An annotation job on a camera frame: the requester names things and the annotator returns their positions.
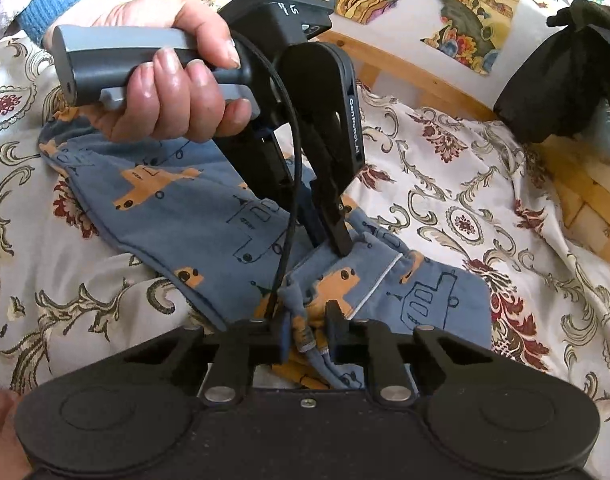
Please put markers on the person's right hand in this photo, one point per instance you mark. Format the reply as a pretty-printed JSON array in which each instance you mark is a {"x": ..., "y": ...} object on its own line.
[{"x": 13, "y": 461}]

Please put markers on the blue pants with orange trucks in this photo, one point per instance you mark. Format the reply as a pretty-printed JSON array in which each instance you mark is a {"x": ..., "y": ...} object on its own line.
[{"x": 181, "y": 208}]

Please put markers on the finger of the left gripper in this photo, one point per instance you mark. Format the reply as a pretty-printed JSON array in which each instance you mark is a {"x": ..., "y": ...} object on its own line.
[
  {"x": 335, "y": 166},
  {"x": 312, "y": 202}
]

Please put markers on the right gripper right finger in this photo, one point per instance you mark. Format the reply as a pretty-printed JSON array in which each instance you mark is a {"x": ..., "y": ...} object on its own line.
[{"x": 372, "y": 346}]

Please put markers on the wooden bed frame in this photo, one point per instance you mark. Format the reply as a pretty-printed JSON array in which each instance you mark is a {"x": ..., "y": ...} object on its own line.
[{"x": 581, "y": 177}]

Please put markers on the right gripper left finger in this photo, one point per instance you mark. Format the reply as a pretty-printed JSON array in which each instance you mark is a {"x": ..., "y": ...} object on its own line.
[{"x": 238, "y": 352}]

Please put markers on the floral white bedsheet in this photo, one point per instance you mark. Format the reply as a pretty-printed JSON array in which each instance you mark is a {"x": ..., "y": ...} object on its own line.
[{"x": 459, "y": 192}]

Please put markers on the person's left hand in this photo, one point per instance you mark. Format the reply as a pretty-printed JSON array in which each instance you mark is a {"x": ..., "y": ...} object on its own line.
[{"x": 166, "y": 100}]

